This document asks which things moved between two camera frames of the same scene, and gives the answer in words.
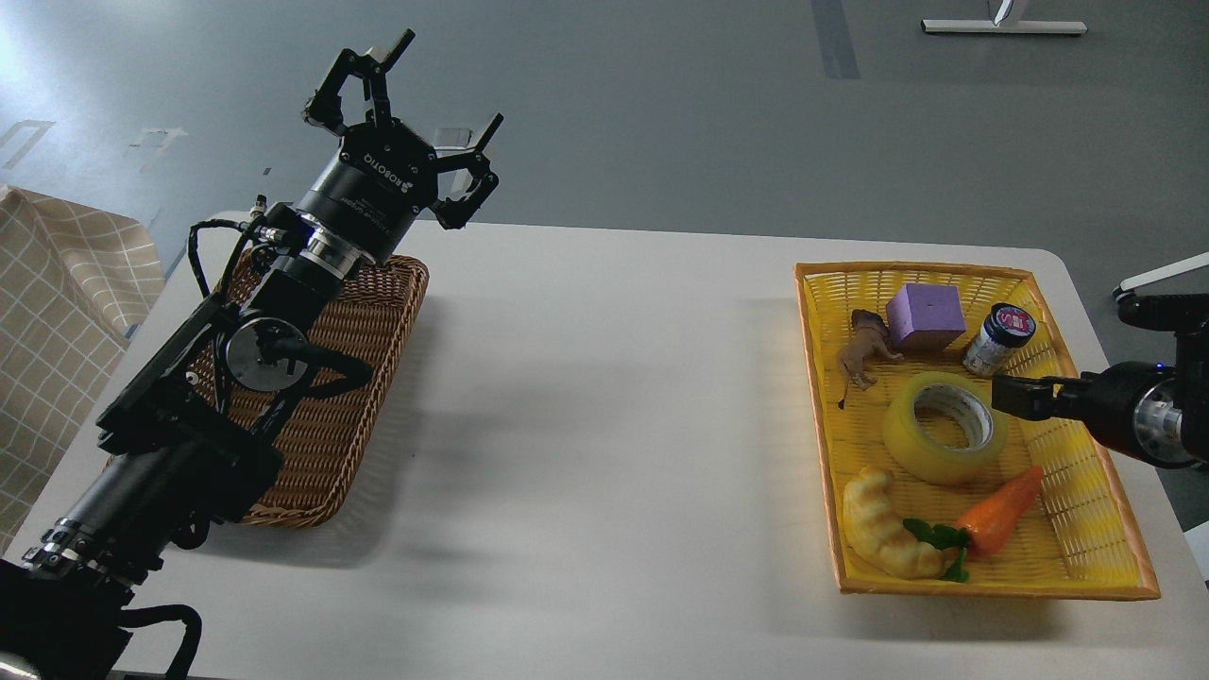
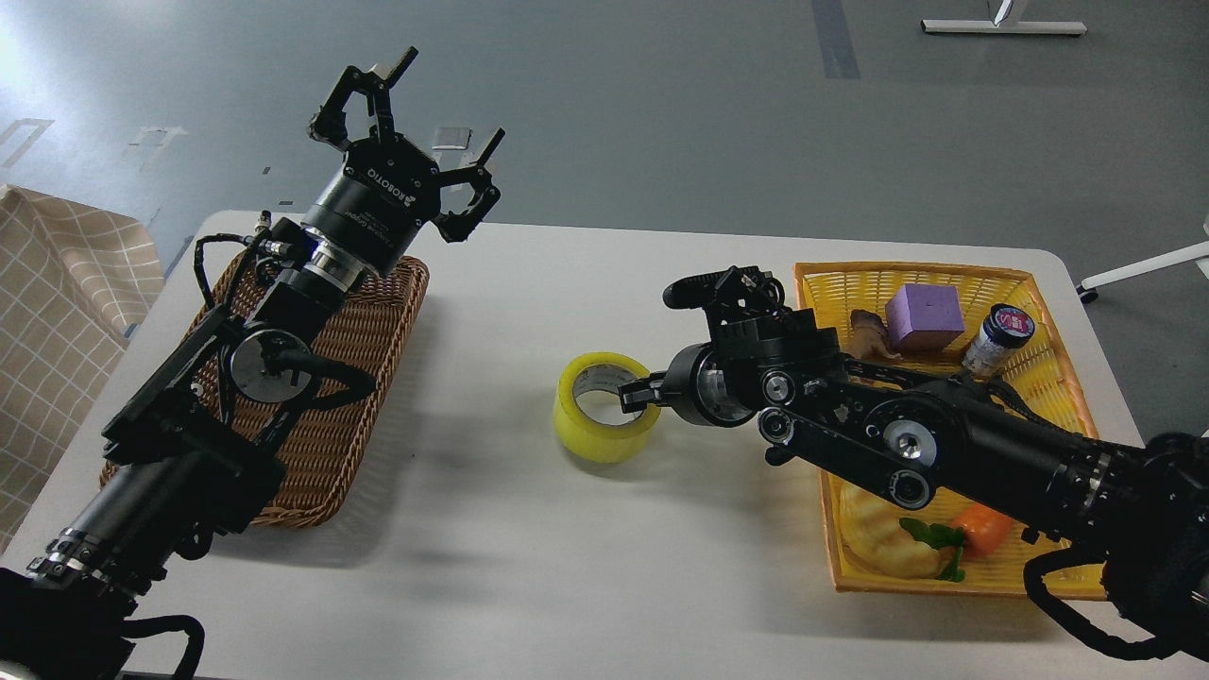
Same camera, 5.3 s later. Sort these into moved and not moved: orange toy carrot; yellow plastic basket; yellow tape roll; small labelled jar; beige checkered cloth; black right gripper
Moved: yellow tape roll; black right gripper
Not moved: orange toy carrot; beige checkered cloth; yellow plastic basket; small labelled jar
